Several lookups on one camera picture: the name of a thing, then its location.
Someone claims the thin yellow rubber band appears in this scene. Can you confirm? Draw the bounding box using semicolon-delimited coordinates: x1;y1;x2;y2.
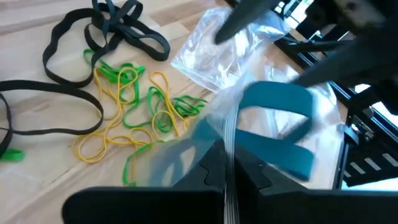
148;70;182;138
93;66;140;121
72;117;155;165

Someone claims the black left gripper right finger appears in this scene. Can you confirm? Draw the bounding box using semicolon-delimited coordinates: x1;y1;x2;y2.
234;144;398;224

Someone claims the black aluminium table frame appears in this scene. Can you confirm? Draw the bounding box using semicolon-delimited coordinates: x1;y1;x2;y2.
273;29;398;189

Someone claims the dark navy rubber band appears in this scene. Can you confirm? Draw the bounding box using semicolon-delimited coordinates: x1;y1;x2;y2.
91;0;144;63

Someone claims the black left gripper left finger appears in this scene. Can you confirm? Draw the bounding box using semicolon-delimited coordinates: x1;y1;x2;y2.
61;139;226;224

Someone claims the wide blue rubber band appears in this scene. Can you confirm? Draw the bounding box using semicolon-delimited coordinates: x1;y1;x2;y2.
146;118;224;187
234;80;316;182

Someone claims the wide green rubber band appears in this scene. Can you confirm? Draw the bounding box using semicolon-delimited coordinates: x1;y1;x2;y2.
0;148;26;163

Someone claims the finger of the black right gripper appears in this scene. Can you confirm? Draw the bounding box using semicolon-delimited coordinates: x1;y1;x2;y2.
213;0;281;45
291;36;398;91

